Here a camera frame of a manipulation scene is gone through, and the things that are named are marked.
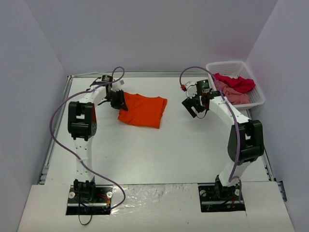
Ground orange t shirt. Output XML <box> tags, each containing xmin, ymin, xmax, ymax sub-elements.
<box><xmin>118</xmin><ymin>92</ymin><xmax>168</xmax><ymax>129</ymax></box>

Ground aluminium table edge rail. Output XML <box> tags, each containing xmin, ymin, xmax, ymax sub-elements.
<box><xmin>38</xmin><ymin>75</ymin><xmax>73</xmax><ymax>185</ymax></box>

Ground magenta t shirt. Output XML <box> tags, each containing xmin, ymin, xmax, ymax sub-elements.
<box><xmin>214</xmin><ymin>73</ymin><xmax>256</xmax><ymax>93</ymax></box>

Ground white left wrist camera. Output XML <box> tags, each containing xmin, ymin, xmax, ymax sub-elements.
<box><xmin>112</xmin><ymin>80</ymin><xmax>124</xmax><ymax>92</ymax></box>

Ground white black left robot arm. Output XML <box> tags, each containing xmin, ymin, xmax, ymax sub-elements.
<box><xmin>68</xmin><ymin>75</ymin><xmax>128</xmax><ymax>202</ymax></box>

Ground white plastic laundry basket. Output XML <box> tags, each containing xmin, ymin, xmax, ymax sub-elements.
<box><xmin>206</xmin><ymin>61</ymin><xmax>265</xmax><ymax>110</ymax></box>

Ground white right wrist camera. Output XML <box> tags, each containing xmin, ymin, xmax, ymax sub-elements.
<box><xmin>181</xmin><ymin>81</ymin><xmax>197</xmax><ymax>98</ymax></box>

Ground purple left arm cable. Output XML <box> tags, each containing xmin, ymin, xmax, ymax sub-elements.
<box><xmin>49</xmin><ymin>67</ymin><xmax>126</xmax><ymax>210</ymax></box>

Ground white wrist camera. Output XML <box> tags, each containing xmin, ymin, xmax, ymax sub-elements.
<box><xmin>181</xmin><ymin>81</ymin><xmax>197</xmax><ymax>98</ymax></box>
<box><xmin>112</xmin><ymin>80</ymin><xmax>124</xmax><ymax>92</ymax></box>

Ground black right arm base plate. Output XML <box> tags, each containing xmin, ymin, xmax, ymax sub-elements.
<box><xmin>198</xmin><ymin>183</ymin><xmax>246</xmax><ymax>213</ymax></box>

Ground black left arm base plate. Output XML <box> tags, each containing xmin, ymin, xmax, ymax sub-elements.
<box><xmin>66</xmin><ymin>186</ymin><xmax>113</xmax><ymax>216</ymax></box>

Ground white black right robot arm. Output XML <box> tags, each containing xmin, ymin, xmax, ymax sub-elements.
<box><xmin>181</xmin><ymin>80</ymin><xmax>264</xmax><ymax>200</ymax></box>

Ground thin black cable loop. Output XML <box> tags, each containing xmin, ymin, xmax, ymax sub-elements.
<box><xmin>77</xmin><ymin>193</ymin><xmax>94</xmax><ymax>227</ymax></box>

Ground dusty pink t shirt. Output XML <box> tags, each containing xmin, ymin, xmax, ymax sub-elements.
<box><xmin>214</xmin><ymin>81</ymin><xmax>250</xmax><ymax>105</ymax></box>

